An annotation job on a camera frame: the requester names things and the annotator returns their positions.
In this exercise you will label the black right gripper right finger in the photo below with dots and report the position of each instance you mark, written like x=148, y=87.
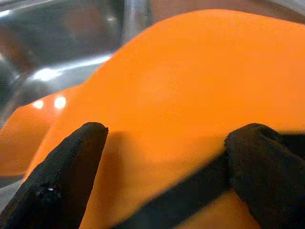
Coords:
x=267, y=171

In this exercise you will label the stainless steel double sink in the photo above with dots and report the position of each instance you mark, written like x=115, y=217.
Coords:
x=59, y=35

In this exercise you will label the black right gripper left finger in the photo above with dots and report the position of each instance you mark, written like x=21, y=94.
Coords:
x=59, y=179

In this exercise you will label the orange bowl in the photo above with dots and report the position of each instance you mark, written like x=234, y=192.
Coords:
x=190, y=71

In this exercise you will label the orange plate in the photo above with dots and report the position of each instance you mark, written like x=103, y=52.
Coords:
x=16, y=133

